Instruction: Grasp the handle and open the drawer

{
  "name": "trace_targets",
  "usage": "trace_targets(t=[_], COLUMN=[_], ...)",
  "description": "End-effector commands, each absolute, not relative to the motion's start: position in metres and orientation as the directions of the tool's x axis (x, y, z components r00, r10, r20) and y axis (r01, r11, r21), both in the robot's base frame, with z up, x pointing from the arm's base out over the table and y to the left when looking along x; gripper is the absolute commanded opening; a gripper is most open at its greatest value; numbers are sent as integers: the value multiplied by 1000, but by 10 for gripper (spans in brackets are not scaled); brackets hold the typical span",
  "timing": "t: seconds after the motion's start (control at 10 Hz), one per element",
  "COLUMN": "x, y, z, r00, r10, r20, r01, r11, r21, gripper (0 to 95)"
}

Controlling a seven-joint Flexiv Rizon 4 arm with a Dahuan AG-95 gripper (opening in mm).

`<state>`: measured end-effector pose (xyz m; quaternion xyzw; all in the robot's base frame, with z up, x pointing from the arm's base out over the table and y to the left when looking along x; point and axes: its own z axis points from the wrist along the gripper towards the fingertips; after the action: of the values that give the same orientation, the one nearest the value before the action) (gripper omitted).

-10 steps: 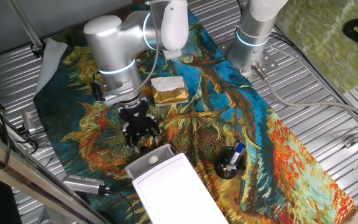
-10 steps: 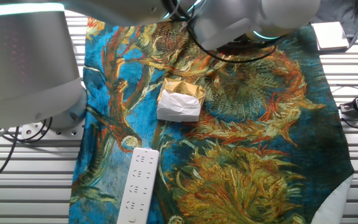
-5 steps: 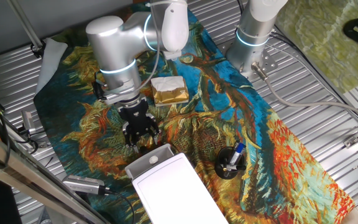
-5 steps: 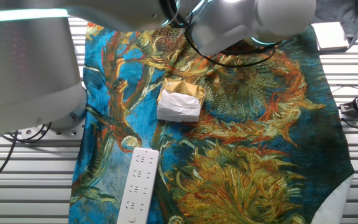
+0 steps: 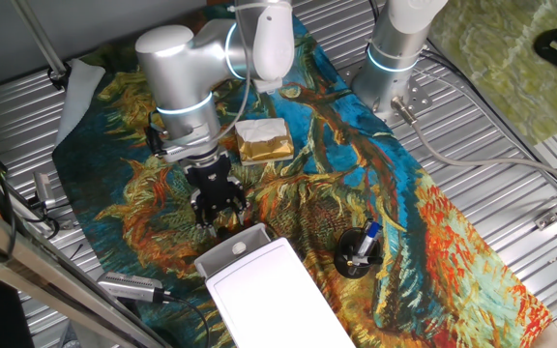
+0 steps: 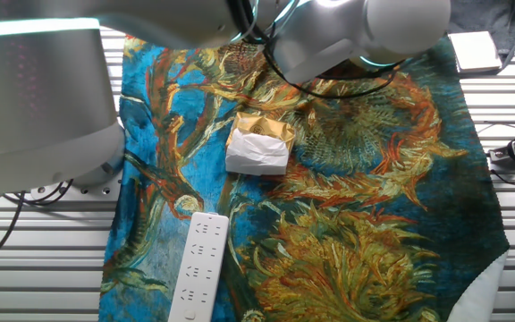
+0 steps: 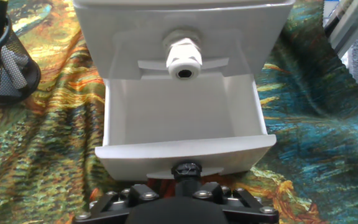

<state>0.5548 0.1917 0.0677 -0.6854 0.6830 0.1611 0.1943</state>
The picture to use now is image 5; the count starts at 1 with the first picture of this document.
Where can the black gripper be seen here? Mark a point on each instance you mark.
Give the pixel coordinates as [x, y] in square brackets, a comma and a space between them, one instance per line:
[211, 186]

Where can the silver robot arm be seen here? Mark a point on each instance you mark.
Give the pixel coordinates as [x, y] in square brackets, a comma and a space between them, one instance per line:
[177, 63]

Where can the white drawer cabinet casing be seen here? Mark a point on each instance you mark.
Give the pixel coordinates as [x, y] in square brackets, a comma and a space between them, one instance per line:
[273, 299]

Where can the gold tissue pack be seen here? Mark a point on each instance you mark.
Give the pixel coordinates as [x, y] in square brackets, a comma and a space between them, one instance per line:
[264, 145]

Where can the sunflower painting cloth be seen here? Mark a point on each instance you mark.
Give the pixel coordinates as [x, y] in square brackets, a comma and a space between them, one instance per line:
[307, 193]

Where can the black mesh pen holder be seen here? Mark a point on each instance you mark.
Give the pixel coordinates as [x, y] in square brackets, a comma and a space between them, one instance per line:
[343, 261]

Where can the white marker with blue cap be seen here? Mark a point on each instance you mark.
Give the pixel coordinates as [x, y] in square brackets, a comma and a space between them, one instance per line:
[368, 241]

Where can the black pen with gold tip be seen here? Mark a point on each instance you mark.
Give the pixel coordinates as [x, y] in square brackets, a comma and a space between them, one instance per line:
[370, 260]

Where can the grey tripod pole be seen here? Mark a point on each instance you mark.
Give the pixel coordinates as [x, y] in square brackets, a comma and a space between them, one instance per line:
[41, 41]

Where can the green marbled cloth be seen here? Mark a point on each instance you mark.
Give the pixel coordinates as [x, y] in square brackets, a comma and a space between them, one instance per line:
[501, 72]

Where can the wrist camera with grey mount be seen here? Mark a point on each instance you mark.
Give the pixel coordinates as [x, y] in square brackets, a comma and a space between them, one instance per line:
[182, 152]

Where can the silver camera with black plug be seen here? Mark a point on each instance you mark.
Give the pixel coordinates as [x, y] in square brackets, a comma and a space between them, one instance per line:
[128, 286]

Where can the aluminium frame bar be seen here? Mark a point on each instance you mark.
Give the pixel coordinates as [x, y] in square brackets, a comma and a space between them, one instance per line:
[41, 270]

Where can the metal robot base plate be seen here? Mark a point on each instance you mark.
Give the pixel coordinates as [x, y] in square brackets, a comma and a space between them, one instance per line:
[421, 99]

